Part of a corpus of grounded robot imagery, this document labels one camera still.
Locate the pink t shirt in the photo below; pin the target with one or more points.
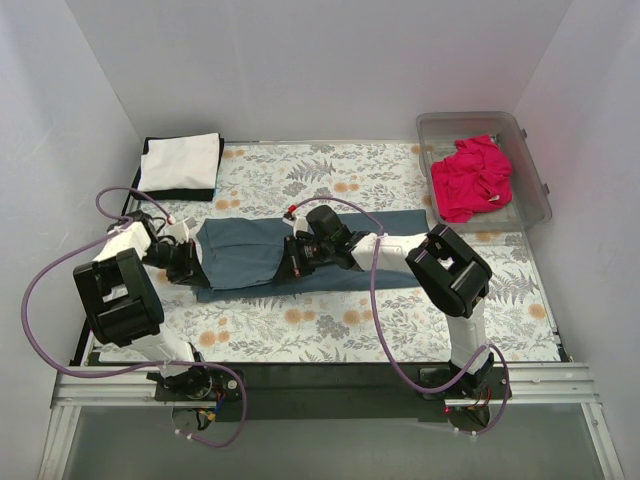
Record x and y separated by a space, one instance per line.
475 179

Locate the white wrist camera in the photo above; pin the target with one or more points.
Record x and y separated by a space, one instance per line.
298 224
179 230

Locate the folded white t shirt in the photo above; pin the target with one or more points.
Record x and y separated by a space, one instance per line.
180 162

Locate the floral table cloth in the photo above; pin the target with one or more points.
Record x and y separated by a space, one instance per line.
261 180

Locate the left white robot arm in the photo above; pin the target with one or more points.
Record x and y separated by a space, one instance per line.
123 307

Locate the blue-grey t shirt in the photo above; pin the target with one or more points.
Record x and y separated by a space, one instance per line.
240 258

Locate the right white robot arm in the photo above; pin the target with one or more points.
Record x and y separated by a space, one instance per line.
454 277

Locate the clear plastic bin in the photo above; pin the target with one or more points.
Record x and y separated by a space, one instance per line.
529 207

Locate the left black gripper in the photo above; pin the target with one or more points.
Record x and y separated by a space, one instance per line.
186 263

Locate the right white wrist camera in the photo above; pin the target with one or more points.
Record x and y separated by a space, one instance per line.
298 224

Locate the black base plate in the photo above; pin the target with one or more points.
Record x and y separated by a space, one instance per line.
319 391

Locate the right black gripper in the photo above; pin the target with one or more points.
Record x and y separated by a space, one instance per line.
293 258

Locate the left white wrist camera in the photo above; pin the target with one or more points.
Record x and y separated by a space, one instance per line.
179 230

